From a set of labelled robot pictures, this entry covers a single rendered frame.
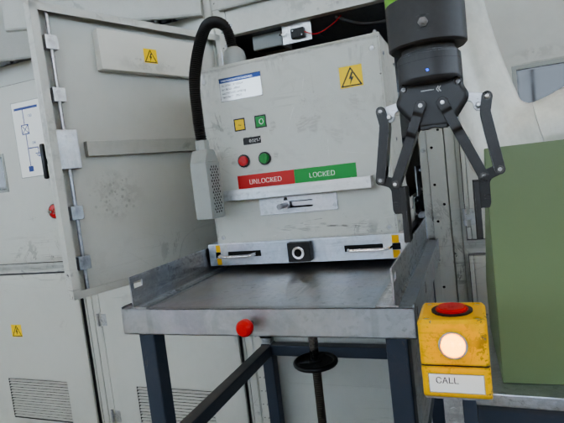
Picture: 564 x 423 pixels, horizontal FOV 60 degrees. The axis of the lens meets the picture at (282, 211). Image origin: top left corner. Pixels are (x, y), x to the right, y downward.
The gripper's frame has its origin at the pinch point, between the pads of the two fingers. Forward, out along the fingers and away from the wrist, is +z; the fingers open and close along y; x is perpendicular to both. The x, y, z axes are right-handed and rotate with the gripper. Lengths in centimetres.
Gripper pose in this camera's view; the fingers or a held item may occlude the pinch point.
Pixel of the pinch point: (441, 217)
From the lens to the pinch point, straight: 64.0
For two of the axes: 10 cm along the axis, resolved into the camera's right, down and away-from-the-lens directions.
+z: 1.1, 9.9, 0.8
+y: -9.3, 0.7, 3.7
